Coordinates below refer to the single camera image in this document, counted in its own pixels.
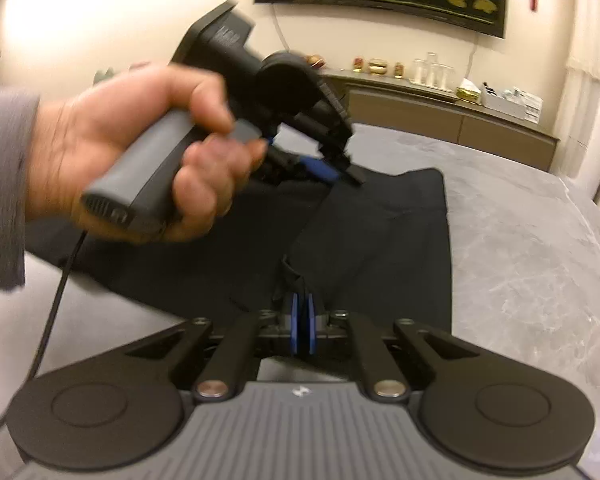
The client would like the white curtain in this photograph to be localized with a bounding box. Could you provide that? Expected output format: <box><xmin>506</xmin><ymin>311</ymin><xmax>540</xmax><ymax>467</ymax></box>
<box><xmin>555</xmin><ymin>0</ymin><xmax>600</xmax><ymax>181</ymax></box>

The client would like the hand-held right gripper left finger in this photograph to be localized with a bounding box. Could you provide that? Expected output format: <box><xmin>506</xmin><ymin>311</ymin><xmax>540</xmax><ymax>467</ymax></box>
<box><xmin>125</xmin><ymin>292</ymin><xmax>301</xmax><ymax>403</ymax></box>

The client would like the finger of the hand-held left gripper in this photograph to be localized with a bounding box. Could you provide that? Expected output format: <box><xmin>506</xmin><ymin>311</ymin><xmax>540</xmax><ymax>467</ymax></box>
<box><xmin>280</xmin><ymin>77</ymin><xmax>356</xmax><ymax>161</ymax></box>
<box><xmin>260</xmin><ymin>145</ymin><xmax>366</xmax><ymax>186</ymax></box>

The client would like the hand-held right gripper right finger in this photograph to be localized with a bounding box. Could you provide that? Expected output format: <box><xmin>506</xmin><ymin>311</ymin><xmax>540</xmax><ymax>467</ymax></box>
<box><xmin>305</xmin><ymin>292</ymin><xmax>481</xmax><ymax>403</ymax></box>

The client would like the person's left forearm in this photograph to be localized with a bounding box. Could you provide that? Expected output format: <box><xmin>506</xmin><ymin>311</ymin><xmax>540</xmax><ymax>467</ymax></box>
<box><xmin>0</xmin><ymin>87</ymin><xmax>43</xmax><ymax>296</ymax></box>

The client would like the grey television cabinet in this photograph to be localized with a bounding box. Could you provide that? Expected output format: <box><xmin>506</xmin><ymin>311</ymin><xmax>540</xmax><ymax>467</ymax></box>
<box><xmin>320</xmin><ymin>70</ymin><xmax>561</xmax><ymax>173</ymax></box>

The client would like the white storage box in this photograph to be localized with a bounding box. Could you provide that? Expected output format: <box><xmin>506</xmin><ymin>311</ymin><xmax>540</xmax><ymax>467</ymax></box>
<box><xmin>481</xmin><ymin>82</ymin><xmax>543</xmax><ymax>123</ymax></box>

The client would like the person's left hand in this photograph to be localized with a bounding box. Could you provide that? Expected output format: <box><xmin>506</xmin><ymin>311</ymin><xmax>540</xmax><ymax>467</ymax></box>
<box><xmin>27</xmin><ymin>67</ymin><xmax>269</xmax><ymax>248</ymax></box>

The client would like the black cable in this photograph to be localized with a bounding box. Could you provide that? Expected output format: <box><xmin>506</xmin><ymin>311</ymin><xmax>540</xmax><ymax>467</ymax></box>
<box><xmin>0</xmin><ymin>230</ymin><xmax>88</xmax><ymax>438</ymax></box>

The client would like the gold tissue box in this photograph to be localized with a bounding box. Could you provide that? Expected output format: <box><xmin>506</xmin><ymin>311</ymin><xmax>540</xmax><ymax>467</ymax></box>
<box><xmin>456</xmin><ymin>80</ymin><xmax>482</xmax><ymax>103</ymax></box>

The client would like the clear glass cup set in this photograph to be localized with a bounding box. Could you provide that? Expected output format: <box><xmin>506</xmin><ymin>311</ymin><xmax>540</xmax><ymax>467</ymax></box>
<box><xmin>410</xmin><ymin>52</ymin><xmax>456</xmax><ymax>90</ymax></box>

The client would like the black garment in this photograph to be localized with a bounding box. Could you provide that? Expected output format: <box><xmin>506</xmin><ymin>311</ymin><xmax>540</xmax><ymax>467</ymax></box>
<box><xmin>25</xmin><ymin>167</ymin><xmax>453</xmax><ymax>356</ymax></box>

